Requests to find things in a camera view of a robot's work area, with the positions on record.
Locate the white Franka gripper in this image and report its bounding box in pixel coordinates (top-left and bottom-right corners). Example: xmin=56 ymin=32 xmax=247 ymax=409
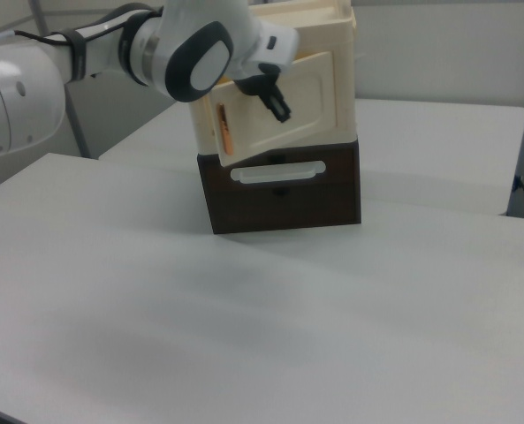
xmin=232 ymin=19 xmax=301 ymax=123

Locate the dark brown drawer box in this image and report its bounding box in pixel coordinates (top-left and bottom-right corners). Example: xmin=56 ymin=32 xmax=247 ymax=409
xmin=196 ymin=138 xmax=362 ymax=236

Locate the cream cabinet door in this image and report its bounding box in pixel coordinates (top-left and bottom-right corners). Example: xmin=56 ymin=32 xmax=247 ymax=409
xmin=209 ymin=49 xmax=338 ymax=169

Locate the copper door handle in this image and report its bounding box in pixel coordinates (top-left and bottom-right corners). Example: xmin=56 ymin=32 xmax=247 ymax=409
xmin=216 ymin=102 xmax=236 ymax=156

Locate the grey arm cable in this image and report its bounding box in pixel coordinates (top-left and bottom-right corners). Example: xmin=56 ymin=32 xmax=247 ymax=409
xmin=0 ymin=27 xmax=75 ymax=50

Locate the black arm strap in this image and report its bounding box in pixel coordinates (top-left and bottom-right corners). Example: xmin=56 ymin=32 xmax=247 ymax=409
xmin=61 ymin=27 xmax=89 ymax=83

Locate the white drawer handle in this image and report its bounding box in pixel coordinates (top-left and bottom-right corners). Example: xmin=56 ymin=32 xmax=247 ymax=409
xmin=228 ymin=160 xmax=327 ymax=185

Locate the cream plastic cabinet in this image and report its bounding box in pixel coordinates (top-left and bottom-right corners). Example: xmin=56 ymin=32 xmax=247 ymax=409
xmin=188 ymin=0 xmax=360 ymax=156

